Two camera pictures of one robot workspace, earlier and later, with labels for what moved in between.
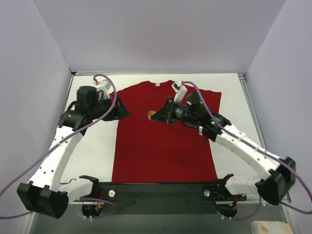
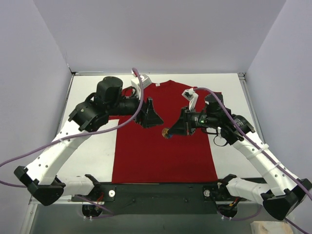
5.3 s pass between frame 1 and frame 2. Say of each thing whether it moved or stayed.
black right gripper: moved
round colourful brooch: moved
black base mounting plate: stayed
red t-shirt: stayed
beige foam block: stayed
